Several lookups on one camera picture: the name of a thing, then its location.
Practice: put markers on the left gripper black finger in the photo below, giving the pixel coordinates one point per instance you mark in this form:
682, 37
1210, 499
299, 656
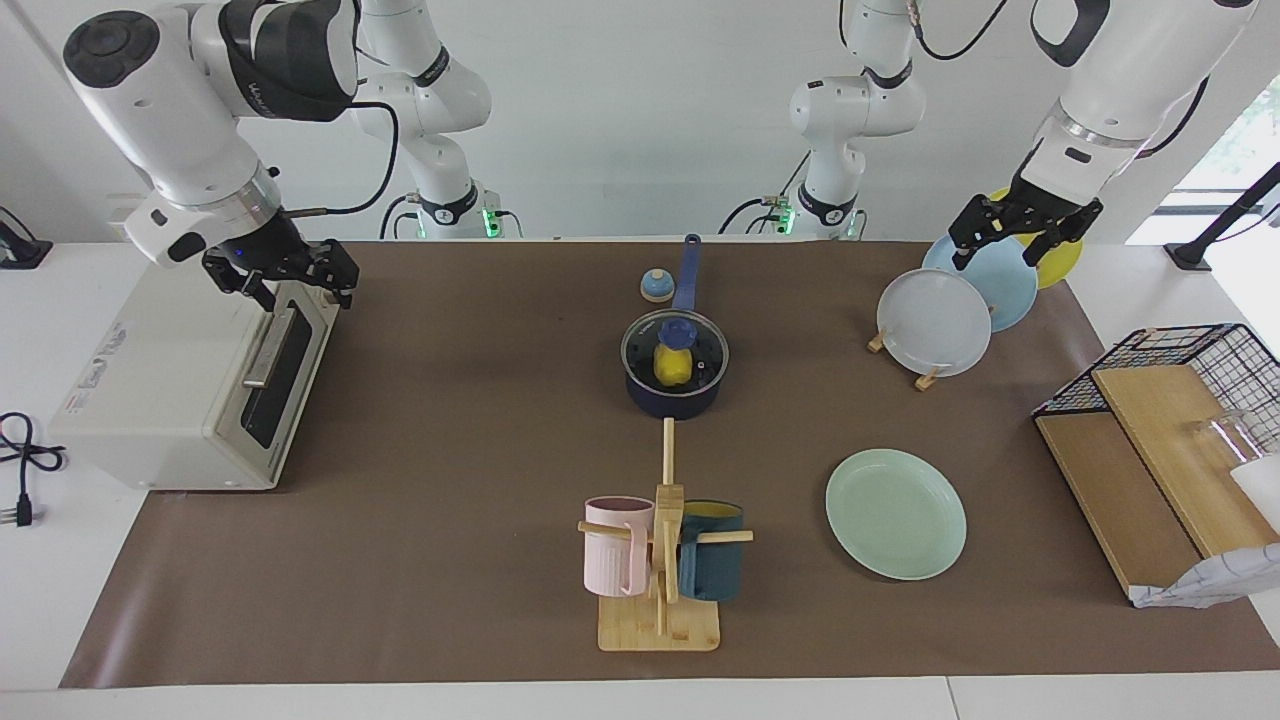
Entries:
1075, 230
980, 225

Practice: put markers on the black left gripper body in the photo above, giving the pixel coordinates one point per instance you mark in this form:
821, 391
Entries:
1040, 208

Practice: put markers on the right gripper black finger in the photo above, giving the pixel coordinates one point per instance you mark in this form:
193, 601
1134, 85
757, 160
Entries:
335, 268
235, 272

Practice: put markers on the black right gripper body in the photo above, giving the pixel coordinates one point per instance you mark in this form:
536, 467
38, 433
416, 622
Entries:
270, 250

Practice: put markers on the glass pot lid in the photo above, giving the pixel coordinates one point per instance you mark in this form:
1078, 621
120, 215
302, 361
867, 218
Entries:
676, 330

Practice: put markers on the yellow potato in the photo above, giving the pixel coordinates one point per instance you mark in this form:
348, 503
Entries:
673, 370

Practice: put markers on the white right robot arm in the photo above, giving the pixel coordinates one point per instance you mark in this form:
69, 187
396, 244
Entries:
170, 130

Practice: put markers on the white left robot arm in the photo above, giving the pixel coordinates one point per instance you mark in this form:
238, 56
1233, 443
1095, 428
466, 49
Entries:
1130, 70

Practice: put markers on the yellow plate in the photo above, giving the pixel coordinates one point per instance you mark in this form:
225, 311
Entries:
1068, 262

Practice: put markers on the light blue plate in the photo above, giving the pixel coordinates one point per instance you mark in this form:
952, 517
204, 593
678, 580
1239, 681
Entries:
1010, 285

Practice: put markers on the grey plate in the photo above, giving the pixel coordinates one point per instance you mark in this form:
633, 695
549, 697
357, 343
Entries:
935, 325

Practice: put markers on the wooden plate rack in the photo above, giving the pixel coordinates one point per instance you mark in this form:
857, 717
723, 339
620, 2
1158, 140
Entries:
927, 380

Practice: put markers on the pale green plate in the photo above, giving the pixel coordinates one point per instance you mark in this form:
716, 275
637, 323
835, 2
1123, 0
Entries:
895, 515

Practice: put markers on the beige toaster oven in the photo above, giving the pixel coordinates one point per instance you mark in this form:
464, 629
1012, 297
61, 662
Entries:
160, 390

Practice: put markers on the black table clamp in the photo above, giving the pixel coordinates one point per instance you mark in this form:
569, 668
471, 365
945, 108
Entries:
20, 250

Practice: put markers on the clear glass cup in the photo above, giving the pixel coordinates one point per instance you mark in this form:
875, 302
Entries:
1225, 435

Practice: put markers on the brown table mat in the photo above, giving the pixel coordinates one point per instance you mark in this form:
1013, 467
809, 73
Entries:
450, 520

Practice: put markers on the small light blue bell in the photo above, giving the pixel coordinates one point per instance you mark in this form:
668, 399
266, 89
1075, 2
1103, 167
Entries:
656, 288

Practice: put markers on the dark blue saucepan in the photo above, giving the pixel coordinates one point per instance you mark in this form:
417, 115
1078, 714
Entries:
675, 405

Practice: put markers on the white checked cloth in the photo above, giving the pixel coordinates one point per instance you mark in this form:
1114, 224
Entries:
1215, 582

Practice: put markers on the pink mug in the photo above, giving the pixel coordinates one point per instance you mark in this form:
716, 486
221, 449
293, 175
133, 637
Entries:
612, 560

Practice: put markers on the dark teal mug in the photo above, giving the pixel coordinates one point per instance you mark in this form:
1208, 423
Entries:
710, 565

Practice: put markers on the wooden mug tree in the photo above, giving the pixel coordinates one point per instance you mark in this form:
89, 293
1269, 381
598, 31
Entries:
660, 625

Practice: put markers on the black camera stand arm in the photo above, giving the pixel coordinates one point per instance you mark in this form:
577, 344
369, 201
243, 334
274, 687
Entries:
1225, 220

